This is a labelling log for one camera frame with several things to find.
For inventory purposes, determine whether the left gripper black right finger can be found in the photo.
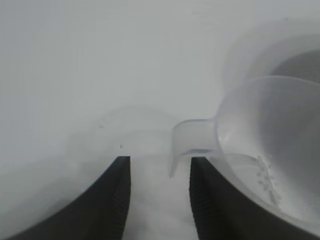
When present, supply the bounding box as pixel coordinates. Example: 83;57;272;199
189;156;320;240

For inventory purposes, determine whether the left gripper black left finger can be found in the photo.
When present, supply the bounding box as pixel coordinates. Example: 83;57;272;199
9;155;133;240

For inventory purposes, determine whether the clear plastic measuring cup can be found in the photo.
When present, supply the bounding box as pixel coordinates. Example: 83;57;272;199
168;74;320;226

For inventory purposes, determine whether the stainless steel mixing bowl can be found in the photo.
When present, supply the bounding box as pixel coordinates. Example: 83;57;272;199
221;17;320;101

